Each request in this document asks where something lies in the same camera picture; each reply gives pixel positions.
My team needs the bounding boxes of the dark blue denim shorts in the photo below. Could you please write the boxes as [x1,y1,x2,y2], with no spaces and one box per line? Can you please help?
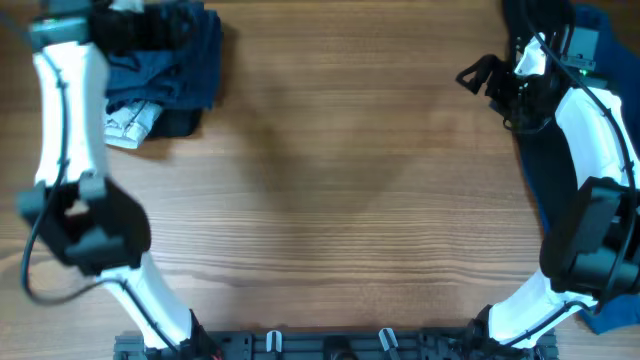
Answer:
[106,2,223,113]

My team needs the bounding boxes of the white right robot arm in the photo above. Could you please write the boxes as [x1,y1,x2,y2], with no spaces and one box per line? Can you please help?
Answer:
[456,35,639,349]

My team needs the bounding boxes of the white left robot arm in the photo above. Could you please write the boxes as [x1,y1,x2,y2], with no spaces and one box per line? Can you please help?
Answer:
[17,1,206,359]

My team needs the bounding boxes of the black shirt with logo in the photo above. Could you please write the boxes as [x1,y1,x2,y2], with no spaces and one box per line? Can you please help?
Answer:
[501,0,586,226]

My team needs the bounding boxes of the black folded garment under jeans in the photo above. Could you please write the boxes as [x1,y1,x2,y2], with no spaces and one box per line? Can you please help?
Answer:
[147,109,202,139]

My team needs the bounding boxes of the light blue folded jeans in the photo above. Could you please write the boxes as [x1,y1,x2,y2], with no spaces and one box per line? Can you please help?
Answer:
[103,101,163,149]

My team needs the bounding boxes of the blue garment at right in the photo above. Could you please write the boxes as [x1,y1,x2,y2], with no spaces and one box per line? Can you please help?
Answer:
[514,3,640,335]

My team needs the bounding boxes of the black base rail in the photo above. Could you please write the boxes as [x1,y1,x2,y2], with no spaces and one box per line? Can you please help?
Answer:
[113,326,558,360]

